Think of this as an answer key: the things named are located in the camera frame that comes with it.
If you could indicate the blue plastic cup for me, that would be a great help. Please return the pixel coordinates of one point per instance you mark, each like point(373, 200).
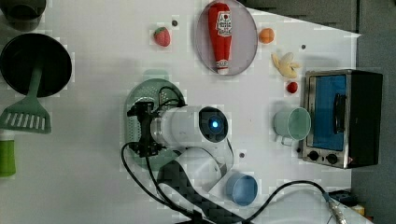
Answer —
point(242, 189)

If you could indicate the plush red ketchup bottle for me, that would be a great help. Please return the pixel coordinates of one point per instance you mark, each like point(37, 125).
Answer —
point(220, 27)

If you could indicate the toy orange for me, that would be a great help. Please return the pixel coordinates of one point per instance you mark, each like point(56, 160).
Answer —
point(267, 35)

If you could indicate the mint green mug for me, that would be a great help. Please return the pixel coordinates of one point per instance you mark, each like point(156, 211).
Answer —
point(292, 125)

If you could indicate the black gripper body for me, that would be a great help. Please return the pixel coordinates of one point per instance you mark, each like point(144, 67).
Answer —
point(146, 146)

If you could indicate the dark grey cup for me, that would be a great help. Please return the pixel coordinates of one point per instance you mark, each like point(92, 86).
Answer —
point(23, 15)

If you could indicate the toy strawberry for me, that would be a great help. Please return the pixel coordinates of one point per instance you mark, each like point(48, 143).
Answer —
point(162, 37)

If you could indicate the small red toy tomato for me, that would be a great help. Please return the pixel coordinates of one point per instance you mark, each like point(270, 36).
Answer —
point(292, 87)

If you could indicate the green slotted spatula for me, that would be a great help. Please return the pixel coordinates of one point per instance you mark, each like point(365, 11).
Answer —
point(27, 115)

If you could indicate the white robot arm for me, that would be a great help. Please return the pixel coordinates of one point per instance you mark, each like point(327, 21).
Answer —
point(199, 136)

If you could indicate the green white bottle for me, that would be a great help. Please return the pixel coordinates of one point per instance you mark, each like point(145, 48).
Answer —
point(7, 153)

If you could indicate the silver black toaster oven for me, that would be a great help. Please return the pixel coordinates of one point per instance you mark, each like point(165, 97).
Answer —
point(345, 109)

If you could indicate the toy peeled banana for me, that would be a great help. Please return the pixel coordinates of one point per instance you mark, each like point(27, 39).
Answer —
point(285, 65)

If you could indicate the black round pan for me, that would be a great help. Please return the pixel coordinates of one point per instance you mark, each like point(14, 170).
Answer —
point(18, 59)

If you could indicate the mint green plastic strainer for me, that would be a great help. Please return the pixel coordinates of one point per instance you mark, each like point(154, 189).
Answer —
point(156, 87)

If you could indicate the yellow red clamp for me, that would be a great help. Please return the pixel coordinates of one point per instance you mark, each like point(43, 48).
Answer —
point(361, 210)

